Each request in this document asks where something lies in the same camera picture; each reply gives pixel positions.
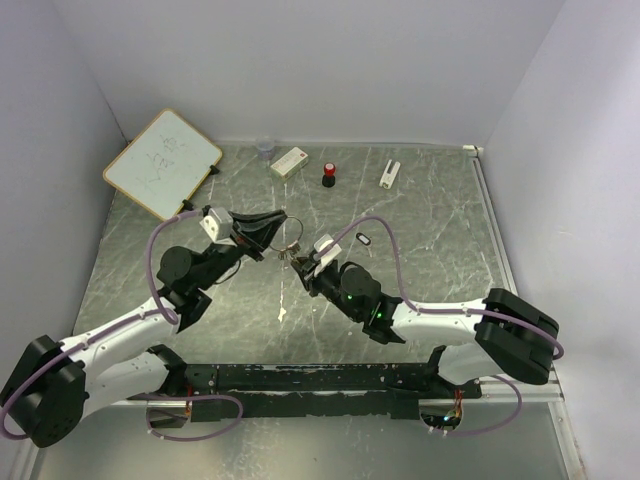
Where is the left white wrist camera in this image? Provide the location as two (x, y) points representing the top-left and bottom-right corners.
(199, 207), (236, 246)

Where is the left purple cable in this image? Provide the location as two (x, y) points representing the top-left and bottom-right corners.
(0, 209), (245, 442)

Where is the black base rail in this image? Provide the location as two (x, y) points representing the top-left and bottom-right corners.
(159, 363), (481, 420)

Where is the clear plastic cup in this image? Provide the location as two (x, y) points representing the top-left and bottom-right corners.
(255, 136), (275, 161)

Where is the green white small box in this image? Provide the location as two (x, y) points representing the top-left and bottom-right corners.
(270, 147), (309, 181)

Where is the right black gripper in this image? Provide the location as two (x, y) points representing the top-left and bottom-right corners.
(291, 256), (362, 322)

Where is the red black stamp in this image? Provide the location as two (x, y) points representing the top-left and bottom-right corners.
(322, 162), (336, 188)

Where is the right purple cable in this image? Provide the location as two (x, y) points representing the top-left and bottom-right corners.
(319, 215), (566, 438)

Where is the silver keys bunch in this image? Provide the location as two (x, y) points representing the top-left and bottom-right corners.
(278, 241), (300, 261)

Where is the black key fob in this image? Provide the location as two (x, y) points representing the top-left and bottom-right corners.
(356, 232), (372, 247)

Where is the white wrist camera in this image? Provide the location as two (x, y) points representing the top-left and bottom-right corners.
(312, 234), (342, 276)
(199, 207), (236, 246)

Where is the white plastic clip tool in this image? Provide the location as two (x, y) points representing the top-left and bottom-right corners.
(379, 159), (401, 189)

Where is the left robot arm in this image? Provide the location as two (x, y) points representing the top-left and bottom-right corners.
(1, 206), (288, 448)

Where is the white corner bracket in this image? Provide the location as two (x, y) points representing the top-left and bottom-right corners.
(463, 144), (484, 155)

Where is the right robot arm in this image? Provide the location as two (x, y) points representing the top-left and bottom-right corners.
(291, 256), (560, 398)

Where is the small whiteboard with yellow frame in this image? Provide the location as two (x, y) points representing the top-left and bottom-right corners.
(103, 108), (223, 220)

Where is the purple cable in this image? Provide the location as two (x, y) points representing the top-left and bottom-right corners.
(0, 209), (245, 442)
(319, 215), (566, 438)

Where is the metal keyring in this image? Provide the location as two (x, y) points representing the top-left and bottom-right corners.
(269, 215), (305, 252)

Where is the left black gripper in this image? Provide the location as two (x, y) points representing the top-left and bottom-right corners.
(196, 209), (288, 291)

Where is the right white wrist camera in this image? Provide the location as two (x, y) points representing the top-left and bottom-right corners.
(312, 234), (342, 276)

